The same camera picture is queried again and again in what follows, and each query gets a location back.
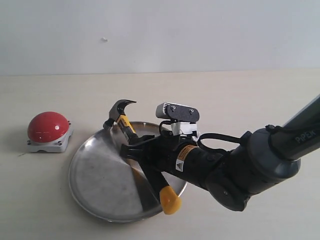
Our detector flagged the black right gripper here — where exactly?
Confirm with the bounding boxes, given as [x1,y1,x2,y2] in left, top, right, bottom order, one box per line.
[119,132,190,205]

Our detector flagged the yellow black claw hammer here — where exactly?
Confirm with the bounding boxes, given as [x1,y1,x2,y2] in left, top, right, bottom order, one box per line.
[103,99,182,215]

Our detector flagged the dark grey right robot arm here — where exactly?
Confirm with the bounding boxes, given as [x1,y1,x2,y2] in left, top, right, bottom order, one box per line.
[117,97,320,214]

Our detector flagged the red dome push button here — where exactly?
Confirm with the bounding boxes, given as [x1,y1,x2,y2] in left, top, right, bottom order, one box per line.
[27,111,74,153]

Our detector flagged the round steel plate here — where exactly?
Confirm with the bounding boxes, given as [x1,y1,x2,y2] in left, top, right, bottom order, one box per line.
[67,121,188,224]

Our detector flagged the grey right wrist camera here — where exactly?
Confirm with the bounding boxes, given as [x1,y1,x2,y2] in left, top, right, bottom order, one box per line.
[155,102,200,123]

